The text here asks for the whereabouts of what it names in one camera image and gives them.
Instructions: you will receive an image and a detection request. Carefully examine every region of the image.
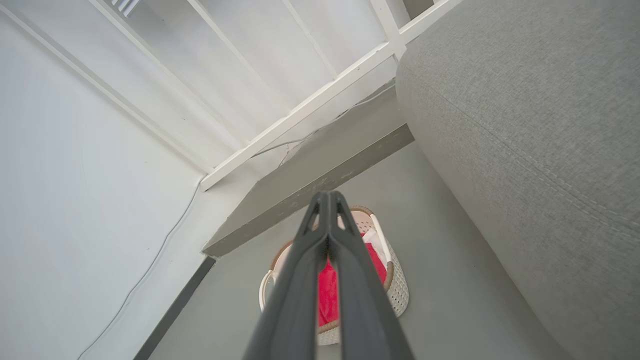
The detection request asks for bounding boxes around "grey fabric sofa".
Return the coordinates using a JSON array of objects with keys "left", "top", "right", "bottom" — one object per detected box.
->
[{"left": 395, "top": 0, "right": 640, "bottom": 360}]

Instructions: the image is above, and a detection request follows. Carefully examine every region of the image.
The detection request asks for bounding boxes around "white garment with red stripes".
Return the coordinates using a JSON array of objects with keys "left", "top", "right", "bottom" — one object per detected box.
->
[{"left": 362, "top": 229, "right": 389, "bottom": 267}]

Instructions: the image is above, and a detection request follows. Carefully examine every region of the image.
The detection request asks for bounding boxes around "thin white wall cable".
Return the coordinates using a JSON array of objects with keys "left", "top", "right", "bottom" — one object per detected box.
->
[{"left": 77, "top": 175, "right": 206, "bottom": 360}]

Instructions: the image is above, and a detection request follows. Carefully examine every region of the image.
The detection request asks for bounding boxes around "white wooden railing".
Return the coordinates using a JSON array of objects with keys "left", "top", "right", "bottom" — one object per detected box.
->
[{"left": 0, "top": 0, "right": 463, "bottom": 192}]

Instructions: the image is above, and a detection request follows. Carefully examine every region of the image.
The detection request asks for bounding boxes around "black baseboard strip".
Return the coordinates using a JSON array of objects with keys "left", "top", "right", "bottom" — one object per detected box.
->
[{"left": 132, "top": 256, "right": 217, "bottom": 360}]

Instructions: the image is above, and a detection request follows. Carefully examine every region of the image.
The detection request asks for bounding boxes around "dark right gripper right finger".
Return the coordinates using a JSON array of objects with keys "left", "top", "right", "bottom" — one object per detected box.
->
[{"left": 329, "top": 191, "right": 416, "bottom": 360}]

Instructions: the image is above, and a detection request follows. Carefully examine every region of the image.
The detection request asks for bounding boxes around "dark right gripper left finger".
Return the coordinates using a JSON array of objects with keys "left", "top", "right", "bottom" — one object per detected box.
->
[{"left": 242, "top": 191, "right": 332, "bottom": 360}]

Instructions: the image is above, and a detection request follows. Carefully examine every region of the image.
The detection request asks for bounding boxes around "grey cable on step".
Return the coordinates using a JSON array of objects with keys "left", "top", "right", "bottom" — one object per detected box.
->
[{"left": 250, "top": 85, "right": 401, "bottom": 159}]

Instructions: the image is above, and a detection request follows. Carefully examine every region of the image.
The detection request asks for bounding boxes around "white perforated plastic laundry basket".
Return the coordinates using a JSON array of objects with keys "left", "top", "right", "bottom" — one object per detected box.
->
[{"left": 258, "top": 206, "right": 410, "bottom": 346}]

